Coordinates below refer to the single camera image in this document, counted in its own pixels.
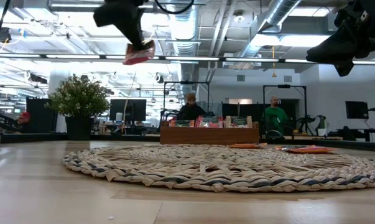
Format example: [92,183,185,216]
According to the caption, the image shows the yellow hanging pendant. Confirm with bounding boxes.
[271,45,277,78]

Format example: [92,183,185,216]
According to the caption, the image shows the round woven placemat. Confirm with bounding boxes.
[62,144,375,193]

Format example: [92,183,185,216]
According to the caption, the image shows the green cactus white pot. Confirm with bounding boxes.
[317,114,327,137]

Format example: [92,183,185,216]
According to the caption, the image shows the red tea packet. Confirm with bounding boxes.
[195,116,225,129]

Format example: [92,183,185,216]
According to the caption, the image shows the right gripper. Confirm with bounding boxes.
[305,0,375,77]

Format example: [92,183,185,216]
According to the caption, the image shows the black computer monitor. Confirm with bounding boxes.
[345,100,369,119]
[109,98,147,122]

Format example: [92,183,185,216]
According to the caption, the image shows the person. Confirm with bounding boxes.
[263,96,289,135]
[176,92,207,121]
[17,111,32,125]

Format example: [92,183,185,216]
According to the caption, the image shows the beige tea packet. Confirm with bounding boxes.
[225,115,253,129]

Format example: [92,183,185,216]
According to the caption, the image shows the black upright panel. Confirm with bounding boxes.
[25,97,58,133]

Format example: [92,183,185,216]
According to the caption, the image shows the green potted plant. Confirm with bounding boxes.
[44,74,114,141]

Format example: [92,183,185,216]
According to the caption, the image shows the black hanging dome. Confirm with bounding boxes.
[0,26,12,44]

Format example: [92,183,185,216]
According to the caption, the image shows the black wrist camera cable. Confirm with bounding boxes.
[154,0,195,15]

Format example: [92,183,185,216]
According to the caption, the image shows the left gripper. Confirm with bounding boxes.
[93,0,144,50]

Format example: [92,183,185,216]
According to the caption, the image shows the wooden three-compartment tray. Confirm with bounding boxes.
[159,123,260,146]

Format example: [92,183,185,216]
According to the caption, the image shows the black desk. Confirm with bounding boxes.
[335,126,375,142]

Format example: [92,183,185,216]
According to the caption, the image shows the black gantry frame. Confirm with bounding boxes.
[262,84,308,134]
[163,81,211,125]

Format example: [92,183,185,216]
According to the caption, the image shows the black arched clamp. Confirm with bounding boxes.
[266,129,285,140]

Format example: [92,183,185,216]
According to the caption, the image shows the silver ventilation duct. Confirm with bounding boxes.
[236,0,302,60]
[165,0,202,94]

